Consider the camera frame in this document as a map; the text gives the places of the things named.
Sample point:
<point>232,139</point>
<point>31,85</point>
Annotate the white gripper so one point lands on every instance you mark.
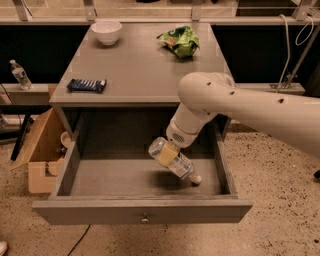
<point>177,136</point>

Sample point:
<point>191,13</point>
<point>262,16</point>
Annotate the clear plastic bottle blue label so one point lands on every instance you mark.
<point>181,166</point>

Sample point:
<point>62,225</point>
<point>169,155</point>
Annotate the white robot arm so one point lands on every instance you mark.
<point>291,119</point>

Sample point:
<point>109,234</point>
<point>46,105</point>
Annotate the small metal drawer knob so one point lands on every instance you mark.
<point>145,219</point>

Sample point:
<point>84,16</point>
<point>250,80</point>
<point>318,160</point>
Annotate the grey open top drawer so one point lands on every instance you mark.
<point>106,181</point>

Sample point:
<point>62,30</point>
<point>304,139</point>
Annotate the small water bottle on ledge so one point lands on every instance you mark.
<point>20,74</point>

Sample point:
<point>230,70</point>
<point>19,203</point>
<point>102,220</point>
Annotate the grey cabinet table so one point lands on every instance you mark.
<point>142,77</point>

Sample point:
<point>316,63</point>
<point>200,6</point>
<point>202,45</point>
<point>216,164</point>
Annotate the green chip bag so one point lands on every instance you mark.
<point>182,41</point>

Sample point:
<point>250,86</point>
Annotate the dark blue snack packet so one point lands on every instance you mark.
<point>85,85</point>

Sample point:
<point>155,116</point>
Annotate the open cardboard box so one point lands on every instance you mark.
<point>43,150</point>

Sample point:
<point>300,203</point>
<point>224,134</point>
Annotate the white ceramic bowl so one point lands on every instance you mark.
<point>107,32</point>

